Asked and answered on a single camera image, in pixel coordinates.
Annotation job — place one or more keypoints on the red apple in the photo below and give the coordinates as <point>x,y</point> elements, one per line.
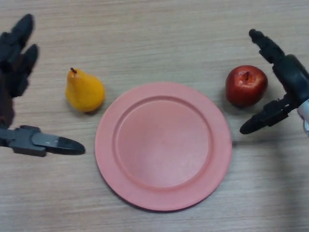
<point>245,89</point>

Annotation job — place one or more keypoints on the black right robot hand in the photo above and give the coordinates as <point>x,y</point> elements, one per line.
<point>292,75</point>

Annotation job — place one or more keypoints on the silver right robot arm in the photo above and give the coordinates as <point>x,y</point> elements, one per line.
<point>304,113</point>

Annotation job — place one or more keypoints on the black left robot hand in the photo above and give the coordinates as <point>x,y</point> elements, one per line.
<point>31,142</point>

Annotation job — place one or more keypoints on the pink round plate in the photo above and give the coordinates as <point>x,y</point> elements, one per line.
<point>164,149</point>

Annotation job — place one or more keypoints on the yellow pear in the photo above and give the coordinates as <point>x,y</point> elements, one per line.
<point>84,94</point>

